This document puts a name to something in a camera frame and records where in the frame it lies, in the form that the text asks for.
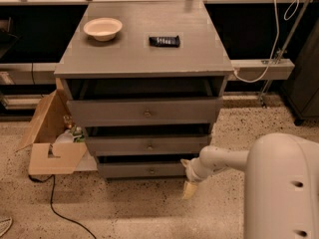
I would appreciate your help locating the white sneaker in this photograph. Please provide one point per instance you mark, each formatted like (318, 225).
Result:
(5, 224)

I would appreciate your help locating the dark grey side cabinet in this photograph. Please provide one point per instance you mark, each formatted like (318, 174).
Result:
(301, 89)

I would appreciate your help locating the metal stand pole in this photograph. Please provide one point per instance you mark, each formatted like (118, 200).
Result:
(281, 51)

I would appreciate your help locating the grey drawer cabinet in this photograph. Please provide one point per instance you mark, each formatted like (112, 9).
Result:
(129, 68)

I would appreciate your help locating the grey bottom drawer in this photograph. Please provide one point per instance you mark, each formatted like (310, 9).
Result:
(145, 169)

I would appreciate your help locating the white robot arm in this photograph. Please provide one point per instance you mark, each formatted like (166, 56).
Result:
(281, 184)

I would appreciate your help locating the grey top drawer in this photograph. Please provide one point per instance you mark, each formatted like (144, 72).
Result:
(144, 112)

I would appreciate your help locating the grey middle drawer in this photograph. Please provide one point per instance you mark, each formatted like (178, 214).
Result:
(100, 146)

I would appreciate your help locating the grey drawer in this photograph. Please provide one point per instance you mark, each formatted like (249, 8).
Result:
(144, 112)
(100, 146)
(145, 169)

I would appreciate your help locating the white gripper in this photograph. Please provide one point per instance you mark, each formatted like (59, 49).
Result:
(192, 172)

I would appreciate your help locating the white paper bowl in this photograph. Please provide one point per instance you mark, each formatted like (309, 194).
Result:
(103, 29)

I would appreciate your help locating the open cardboard box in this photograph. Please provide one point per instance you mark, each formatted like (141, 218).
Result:
(48, 155)

